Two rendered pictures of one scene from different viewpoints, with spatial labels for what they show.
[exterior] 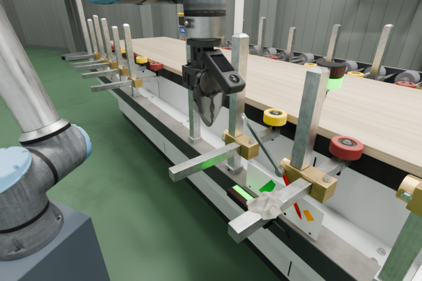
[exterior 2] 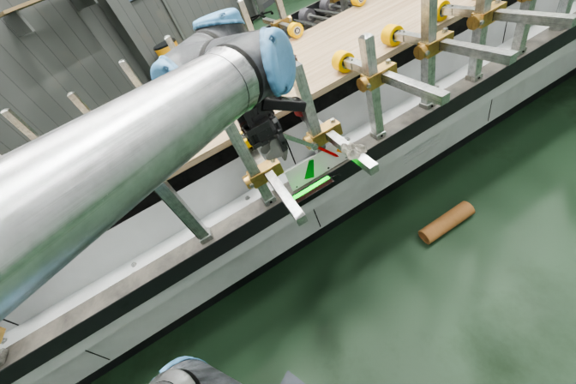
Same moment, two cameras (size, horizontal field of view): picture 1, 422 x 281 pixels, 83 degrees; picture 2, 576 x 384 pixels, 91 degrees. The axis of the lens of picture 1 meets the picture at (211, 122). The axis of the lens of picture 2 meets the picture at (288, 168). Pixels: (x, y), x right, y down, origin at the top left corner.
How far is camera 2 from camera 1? 0.65 m
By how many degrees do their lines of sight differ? 55
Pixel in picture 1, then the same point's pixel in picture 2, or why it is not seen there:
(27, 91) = not seen: outside the picture
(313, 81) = (299, 72)
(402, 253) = (377, 111)
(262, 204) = (355, 150)
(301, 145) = (314, 117)
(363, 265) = (366, 141)
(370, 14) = (48, 48)
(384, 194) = (327, 114)
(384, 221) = not seen: hidden behind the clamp
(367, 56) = (94, 87)
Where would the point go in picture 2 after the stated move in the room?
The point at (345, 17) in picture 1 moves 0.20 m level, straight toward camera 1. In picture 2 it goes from (25, 65) to (27, 65)
